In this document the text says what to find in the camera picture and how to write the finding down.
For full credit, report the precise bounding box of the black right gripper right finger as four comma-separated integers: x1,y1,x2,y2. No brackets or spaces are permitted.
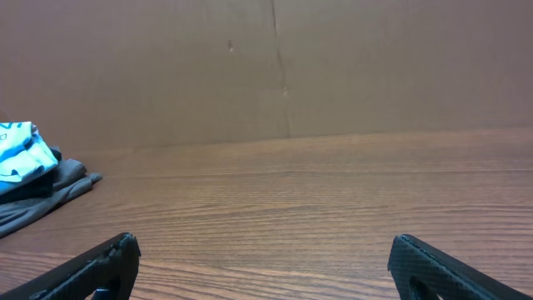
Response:
387,234,532,300

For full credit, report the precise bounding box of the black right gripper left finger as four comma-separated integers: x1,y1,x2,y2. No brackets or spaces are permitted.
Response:
1,232,141,300

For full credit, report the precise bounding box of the grey folded garment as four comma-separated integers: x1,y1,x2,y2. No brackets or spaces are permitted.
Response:
1,159,102,238

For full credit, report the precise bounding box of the dark folded garment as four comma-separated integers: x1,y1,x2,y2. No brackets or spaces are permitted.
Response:
1,141,62,204

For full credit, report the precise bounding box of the light blue printed t-shirt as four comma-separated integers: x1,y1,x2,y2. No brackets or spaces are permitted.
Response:
1,122,58,195

